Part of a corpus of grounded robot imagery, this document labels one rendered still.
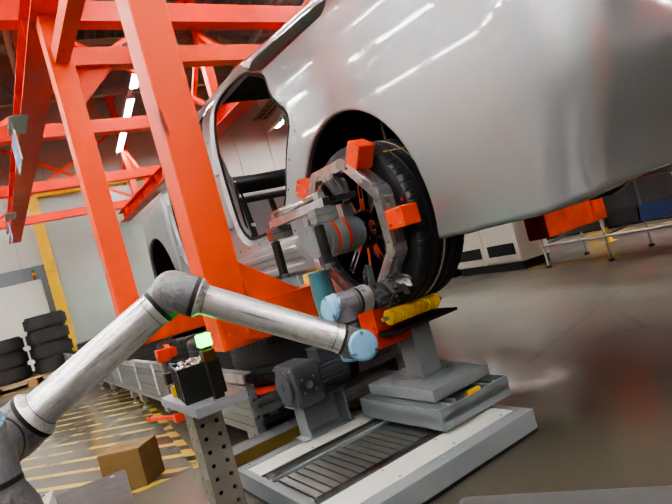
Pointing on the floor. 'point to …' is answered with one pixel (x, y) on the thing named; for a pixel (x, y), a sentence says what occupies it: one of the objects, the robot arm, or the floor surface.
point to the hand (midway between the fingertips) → (407, 278)
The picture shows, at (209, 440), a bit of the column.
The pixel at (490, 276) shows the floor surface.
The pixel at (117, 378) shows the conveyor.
